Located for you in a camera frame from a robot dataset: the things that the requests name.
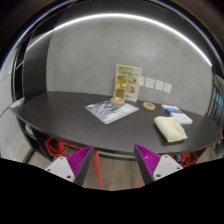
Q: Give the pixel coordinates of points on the white wall socket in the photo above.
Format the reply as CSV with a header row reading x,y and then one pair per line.
x,y
149,83
159,85
167,87
142,81

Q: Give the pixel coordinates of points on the grey printed magazine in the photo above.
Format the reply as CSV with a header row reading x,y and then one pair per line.
x,y
111,111

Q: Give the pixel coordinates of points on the beige tape roll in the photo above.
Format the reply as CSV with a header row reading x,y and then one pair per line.
x,y
149,106

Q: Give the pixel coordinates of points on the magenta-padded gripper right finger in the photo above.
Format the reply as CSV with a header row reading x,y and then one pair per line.
x,y
151,163

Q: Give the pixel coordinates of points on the green printed menu stand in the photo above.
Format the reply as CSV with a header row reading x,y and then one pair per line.
x,y
134,83

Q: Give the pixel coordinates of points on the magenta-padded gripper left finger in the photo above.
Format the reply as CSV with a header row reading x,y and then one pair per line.
x,y
75,161

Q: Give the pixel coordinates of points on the red metal frame stool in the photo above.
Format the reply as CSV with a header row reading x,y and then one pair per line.
x,y
185,158
56,146

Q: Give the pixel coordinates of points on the blue and white booklet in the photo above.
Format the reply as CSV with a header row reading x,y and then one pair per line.
x,y
171,109

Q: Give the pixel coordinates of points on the cream ribbed towel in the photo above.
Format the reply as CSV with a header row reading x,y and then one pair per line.
x,y
170,128

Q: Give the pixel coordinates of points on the orange sign holder wooden base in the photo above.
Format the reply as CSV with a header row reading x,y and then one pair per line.
x,y
120,87

